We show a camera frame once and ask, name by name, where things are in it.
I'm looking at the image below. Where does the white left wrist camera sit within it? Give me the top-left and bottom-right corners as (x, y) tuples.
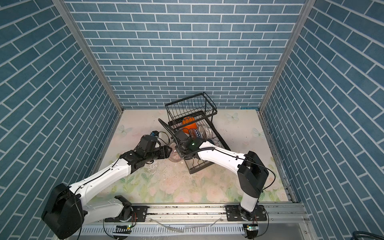
(150, 131), (160, 137)

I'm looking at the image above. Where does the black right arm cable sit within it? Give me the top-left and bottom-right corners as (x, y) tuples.
(158, 118), (217, 159)

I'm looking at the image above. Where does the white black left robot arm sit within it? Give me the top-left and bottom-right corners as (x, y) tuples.
(42, 135), (172, 240)

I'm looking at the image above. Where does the aluminium corner post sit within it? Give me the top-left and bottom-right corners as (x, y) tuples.
(53, 0), (124, 114)
(259, 0), (316, 112)

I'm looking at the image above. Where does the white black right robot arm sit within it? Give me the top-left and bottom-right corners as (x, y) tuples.
(172, 130), (269, 221)

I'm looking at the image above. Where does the orange plastic bowl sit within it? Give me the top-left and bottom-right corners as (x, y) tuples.
(182, 117), (198, 135)

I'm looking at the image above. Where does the black wire dish rack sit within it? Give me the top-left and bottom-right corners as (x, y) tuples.
(164, 91), (232, 175)

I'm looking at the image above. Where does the aluminium left corner post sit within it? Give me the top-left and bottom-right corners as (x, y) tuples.
(53, 0), (124, 114)

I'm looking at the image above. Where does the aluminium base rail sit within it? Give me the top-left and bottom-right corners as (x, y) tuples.
(72, 202), (315, 240)

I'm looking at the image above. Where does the orange patterned cream bowl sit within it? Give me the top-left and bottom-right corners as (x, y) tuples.
(190, 129), (203, 139)

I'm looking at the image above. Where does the aluminium right corner post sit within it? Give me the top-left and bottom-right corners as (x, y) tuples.
(259, 0), (316, 112)

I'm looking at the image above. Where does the purple white patterned bowl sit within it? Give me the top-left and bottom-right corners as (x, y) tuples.
(168, 143), (183, 163)

